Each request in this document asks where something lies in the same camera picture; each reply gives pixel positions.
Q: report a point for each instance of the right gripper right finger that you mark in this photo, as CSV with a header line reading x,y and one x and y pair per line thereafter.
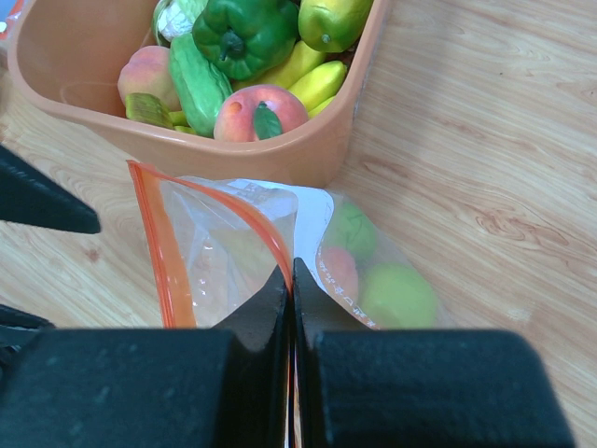
x,y
360,387

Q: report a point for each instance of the green fake bell pepper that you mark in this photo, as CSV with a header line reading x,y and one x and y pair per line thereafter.
x,y
246,38

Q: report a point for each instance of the green fake apple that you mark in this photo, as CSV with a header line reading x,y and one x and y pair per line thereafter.
x,y
396,296
352,230

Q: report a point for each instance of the clear zip bag orange seal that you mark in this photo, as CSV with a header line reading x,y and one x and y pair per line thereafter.
x,y
214,245

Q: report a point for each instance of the zip bag with banana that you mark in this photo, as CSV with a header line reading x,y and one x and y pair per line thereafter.
x,y
10,11

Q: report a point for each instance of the fake peach in bag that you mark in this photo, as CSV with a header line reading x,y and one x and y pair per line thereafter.
x,y
337,270

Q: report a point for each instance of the fake peach left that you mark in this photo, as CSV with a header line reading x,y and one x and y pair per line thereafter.
x,y
147,71

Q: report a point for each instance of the green fake cucumber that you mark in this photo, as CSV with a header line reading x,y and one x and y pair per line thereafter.
x,y
201,87

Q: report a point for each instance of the yellow orange fake mango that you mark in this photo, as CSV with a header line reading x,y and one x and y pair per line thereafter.
x,y
332,26

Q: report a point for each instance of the fake peach right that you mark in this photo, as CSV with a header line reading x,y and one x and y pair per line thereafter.
x,y
257,113

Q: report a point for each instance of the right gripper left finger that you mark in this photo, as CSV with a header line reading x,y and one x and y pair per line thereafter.
x,y
218,387

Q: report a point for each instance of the white fake cauliflower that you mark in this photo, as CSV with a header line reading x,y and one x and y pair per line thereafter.
x,y
172,18

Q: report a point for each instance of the orange plastic basket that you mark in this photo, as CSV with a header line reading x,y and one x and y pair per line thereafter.
x,y
66,57

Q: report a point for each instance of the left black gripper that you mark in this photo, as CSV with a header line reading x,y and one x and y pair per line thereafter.
x,y
30,197

